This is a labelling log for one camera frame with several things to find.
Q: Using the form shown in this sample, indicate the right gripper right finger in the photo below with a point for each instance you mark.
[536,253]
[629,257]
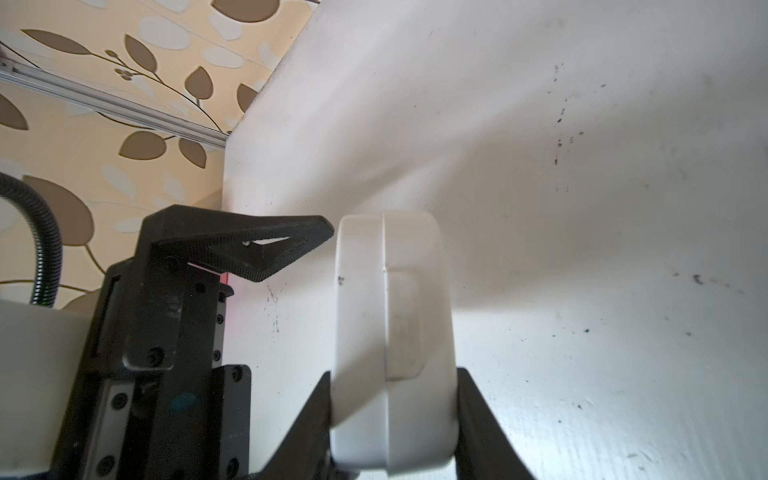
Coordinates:
[483,450]

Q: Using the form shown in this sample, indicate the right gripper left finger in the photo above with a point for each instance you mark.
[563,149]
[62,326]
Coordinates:
[304,453]

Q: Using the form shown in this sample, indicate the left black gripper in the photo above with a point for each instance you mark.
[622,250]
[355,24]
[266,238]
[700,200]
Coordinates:
[173,409]

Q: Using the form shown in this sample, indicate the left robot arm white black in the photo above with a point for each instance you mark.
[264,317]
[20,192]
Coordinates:
[40,348]

